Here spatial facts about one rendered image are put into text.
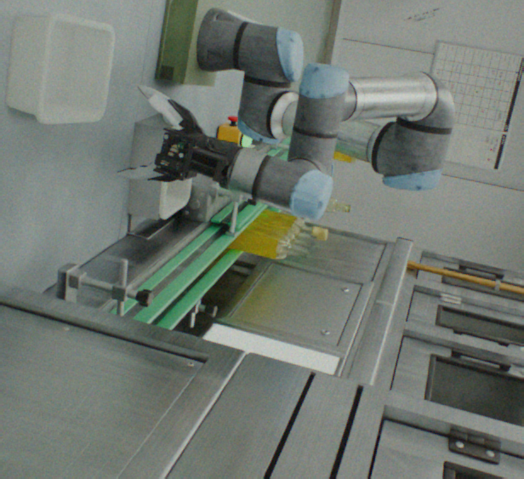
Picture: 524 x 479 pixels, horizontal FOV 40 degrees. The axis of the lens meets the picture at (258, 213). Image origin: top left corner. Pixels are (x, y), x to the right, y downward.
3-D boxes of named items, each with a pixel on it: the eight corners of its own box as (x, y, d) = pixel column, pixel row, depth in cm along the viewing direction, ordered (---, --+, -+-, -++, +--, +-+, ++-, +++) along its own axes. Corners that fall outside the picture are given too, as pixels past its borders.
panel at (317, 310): (133, 424, 140) (304, 478, 132) (134, 412, 139) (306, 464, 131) (263, 264, 222) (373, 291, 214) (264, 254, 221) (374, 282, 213)
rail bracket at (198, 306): (156, 321, 171) (209, 336, 168) (159, 295, 169) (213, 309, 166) (163, 314, 174) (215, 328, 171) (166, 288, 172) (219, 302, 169)
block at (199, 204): (179, 218, 189) (204, 224, 187) (183, 184, 186) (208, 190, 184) (185, 214, 192) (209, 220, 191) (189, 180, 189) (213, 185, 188)
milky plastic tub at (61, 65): (1, 2, 111) (51, 10, 109) (74, 18, 133) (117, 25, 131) (-11, 114, 115) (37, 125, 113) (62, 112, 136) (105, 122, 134)
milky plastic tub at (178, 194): (128, 214, 172) (162, 222, 170) (136, 122, 164) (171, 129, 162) (158, 195, 188) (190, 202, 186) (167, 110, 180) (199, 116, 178)
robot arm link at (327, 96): (475, 73, 147) (343, 73, 110) (463, 126, 151) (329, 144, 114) (425, 62, 154) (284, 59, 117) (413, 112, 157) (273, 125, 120)
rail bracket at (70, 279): (25, 327, 131) (139, 360, 126) (28, 241, 125) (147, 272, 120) (40, 316, 135) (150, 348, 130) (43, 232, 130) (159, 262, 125)
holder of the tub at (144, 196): (125, 234, 174) (155, 242, 172) (134, 122, 165) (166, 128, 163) (155, 213, 189) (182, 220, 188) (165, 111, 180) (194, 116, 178)
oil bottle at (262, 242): (210, 244, 198) (285, 262, 193) (213, 225, 196) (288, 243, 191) (217, 237, 203) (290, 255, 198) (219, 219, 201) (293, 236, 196)
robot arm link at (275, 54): (259, 20, 177) (311, 31, 174) (250, 76, 182) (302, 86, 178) (242, 21, 166) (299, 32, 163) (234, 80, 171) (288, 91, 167)
